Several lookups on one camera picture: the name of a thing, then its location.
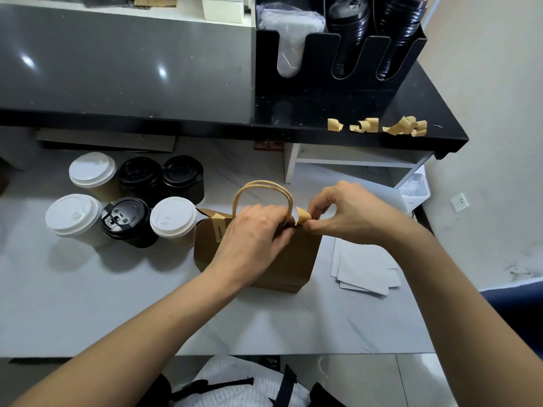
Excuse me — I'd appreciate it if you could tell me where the person's right forearm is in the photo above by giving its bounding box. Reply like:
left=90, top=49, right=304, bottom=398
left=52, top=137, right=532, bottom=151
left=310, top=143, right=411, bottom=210
left=382, top=214, right=543, bottom=407

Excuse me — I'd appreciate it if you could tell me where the white box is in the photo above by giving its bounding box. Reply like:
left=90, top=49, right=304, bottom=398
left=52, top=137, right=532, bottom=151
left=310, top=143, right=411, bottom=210
left=201, top=0, right=245, bottom=24

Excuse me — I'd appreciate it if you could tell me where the stack of white paper sheets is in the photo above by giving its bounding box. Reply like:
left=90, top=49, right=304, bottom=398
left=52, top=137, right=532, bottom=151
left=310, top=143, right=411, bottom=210
left=331, top=239, right=402, bottom=296

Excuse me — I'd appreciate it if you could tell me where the person's white shirt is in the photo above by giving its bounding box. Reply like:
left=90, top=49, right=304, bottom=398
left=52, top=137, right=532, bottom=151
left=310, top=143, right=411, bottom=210
left=174, top=356, right=311, bottom=407

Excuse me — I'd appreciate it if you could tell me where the black body harness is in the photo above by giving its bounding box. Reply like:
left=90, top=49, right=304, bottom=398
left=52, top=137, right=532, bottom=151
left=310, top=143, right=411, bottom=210
left=140, top=364, right=344, bottom=407

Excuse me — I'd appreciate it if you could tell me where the white support panel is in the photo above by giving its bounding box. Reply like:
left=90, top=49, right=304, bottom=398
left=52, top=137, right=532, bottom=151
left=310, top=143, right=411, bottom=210
left=0, top=127, right=44, bottom=170

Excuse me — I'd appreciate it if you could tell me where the row of tan tape strips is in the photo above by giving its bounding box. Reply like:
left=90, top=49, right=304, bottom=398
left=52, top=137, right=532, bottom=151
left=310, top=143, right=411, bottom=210
left=326, top=115, right=429, bottom=138

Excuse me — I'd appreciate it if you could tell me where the person's right hand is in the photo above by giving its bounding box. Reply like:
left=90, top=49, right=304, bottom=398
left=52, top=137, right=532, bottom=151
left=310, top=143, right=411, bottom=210
left=301, top=180, right=402, bottom=248

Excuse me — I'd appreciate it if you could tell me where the person's left forearm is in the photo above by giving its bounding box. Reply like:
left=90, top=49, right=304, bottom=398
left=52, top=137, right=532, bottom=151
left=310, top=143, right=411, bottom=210
left=12, top=267, right=247, bottom=407

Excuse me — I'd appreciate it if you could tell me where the plastic wrapped white pack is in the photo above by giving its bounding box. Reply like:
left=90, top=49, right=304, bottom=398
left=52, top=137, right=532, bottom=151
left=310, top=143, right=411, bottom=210
left=257, top=2, right=327, bottom=79

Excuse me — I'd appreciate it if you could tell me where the group of lidded coffee cups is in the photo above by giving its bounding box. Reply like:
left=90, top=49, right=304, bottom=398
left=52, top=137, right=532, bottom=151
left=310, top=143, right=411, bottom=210
left=45, top=151, right=205, bottom=249

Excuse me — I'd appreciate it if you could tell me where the black acrylic organizer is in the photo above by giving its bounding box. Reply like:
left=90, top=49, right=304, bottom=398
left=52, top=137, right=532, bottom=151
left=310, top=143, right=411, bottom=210
left=253, top=0, right=428, bottom=105

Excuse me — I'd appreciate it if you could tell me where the white small appliance on floor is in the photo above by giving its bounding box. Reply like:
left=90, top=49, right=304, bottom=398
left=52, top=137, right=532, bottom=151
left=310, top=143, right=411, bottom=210
left=399, top=165, right=432, bottom=213

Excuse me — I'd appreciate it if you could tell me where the person's left hand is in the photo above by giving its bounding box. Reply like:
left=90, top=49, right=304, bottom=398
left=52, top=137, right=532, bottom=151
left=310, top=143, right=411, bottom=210
left=208, top=203, right=296, bottom=292

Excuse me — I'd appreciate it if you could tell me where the brown paper bag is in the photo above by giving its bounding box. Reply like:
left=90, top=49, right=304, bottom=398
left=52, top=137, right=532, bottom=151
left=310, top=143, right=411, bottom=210
left=193, top=179, right=324, bottom=293

